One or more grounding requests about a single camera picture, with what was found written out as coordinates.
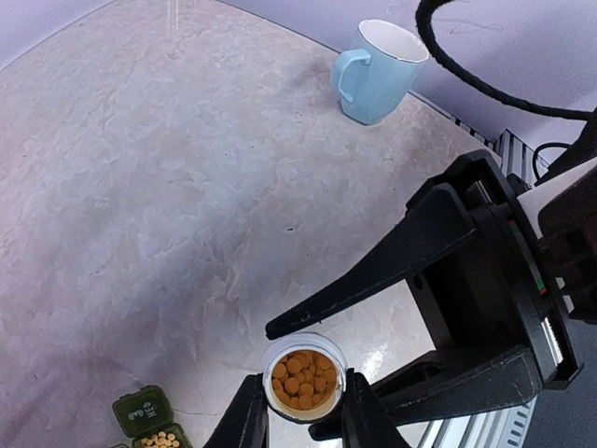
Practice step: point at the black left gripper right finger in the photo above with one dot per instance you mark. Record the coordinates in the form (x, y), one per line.
(364, 421)

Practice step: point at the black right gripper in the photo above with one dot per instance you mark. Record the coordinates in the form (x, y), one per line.
(454, 383)

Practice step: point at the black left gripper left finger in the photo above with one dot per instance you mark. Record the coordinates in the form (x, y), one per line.
(245, 423)

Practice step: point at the small white bottle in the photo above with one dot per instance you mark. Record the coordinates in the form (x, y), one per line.
(304, 377)

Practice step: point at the green pill organizer box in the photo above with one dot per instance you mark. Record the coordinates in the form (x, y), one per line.
(145, 414)

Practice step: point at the light blue mug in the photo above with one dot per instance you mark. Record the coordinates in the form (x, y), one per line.
(374, 75)

